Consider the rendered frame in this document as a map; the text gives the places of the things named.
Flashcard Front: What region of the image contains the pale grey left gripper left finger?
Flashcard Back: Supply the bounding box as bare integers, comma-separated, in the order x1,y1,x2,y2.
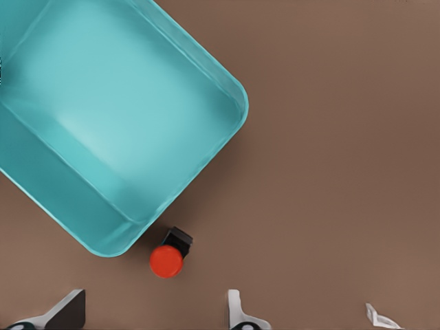
0,288,87,330

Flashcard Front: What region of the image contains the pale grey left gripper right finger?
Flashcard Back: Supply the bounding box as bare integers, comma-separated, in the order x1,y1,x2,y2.
226,289,273,330

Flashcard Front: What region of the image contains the red button with black base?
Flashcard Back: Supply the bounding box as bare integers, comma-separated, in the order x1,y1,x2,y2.
149,225,194,279

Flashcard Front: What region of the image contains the blue storage box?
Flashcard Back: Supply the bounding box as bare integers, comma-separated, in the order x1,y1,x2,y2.
0,0,250,259

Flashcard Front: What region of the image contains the small white bracket piece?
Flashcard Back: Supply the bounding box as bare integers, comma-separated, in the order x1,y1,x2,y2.
365,302,403,329

